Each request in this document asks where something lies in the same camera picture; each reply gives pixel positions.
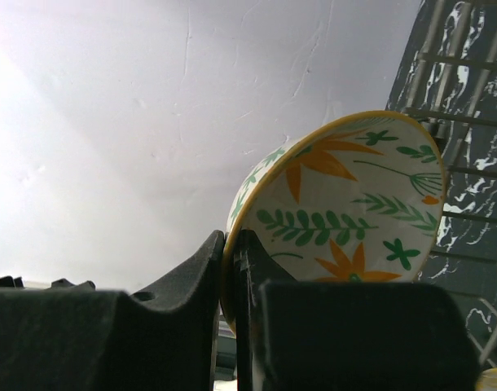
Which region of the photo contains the grey wire dish rack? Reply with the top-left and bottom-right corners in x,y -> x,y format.
391,1 -> 497,367

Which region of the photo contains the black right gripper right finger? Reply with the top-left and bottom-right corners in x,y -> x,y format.
234,231 -> 481,390

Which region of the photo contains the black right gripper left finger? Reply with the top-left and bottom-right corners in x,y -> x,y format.
0,231 -> 224,390

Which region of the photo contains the yellow rim leaf bowl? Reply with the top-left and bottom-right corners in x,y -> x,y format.
220,110 -> 446,327

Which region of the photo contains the orange flower leaf bowl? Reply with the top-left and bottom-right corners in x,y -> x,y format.
475,367 -> 497,391

